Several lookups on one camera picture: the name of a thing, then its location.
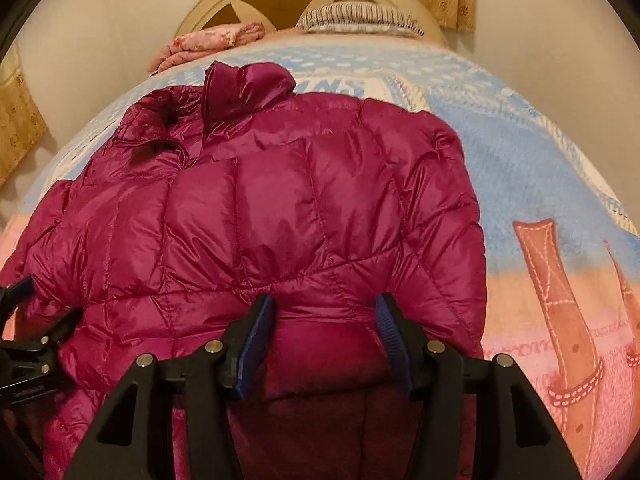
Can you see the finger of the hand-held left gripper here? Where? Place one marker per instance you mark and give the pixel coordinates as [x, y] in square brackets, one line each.
[17, 290]
[47, 337]

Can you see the blue and pink printed blanket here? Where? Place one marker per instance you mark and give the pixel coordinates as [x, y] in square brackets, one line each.
[540, 200]

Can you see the pink floral cloth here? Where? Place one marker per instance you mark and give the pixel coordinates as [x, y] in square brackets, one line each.
[200, 42]

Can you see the magenta puffer jacket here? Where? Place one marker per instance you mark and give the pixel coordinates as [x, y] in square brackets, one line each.
[280, 200]

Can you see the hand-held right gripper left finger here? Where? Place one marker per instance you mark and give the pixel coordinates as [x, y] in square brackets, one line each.
[255, 330]

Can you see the cream wooden headboard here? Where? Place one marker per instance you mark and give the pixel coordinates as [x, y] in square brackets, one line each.
[280, 2]

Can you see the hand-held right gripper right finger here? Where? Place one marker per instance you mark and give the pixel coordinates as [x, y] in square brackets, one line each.
[389, 332]

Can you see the striped grey pillow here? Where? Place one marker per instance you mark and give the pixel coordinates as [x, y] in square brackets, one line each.
[357, 17]

